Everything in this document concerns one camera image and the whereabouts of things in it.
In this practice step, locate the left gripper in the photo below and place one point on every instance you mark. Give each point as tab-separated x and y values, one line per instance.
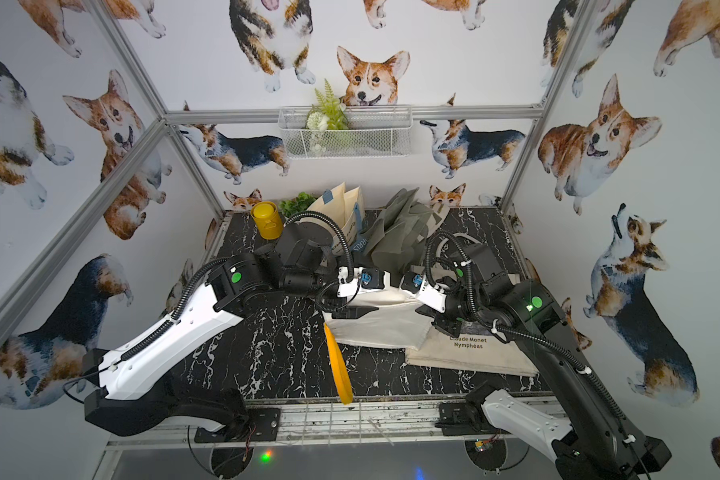
345	300

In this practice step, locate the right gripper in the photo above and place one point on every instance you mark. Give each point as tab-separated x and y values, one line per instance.
449	326

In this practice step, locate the cream canvas bag with photo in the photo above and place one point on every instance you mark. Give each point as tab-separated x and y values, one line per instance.
480	353

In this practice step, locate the cream bag with yellow handles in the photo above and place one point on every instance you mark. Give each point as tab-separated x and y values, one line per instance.
401	322

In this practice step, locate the grey-green canvas bag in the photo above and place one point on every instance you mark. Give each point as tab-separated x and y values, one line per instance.
395	240

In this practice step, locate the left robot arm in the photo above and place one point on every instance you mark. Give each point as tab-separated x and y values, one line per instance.
135	390

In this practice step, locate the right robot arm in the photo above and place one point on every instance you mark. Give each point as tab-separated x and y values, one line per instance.
598	441

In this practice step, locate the cream bag with blue print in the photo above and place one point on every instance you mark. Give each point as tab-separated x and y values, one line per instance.
346	208

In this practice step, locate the small potted green plant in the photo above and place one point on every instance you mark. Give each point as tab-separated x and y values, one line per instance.
297	204

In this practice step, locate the yellow cylindrical canister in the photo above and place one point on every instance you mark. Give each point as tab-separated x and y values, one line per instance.
267	220

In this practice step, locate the fern and white flower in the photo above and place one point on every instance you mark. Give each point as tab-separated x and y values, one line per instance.
327	123

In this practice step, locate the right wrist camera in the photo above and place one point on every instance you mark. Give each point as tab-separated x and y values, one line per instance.
417	286

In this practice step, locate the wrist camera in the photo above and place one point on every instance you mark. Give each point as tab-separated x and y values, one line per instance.
417	286
311	245

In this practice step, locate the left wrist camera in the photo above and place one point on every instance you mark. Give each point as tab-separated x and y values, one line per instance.
311	245

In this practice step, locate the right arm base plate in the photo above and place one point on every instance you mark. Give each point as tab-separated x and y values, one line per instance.
462	419

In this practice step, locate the aluminium frame rail structure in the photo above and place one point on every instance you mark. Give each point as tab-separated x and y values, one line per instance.
67	101

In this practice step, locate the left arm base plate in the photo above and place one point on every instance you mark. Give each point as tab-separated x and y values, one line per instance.
257	425

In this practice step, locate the white wire mesh basket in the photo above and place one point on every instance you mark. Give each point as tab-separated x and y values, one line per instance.
363	132

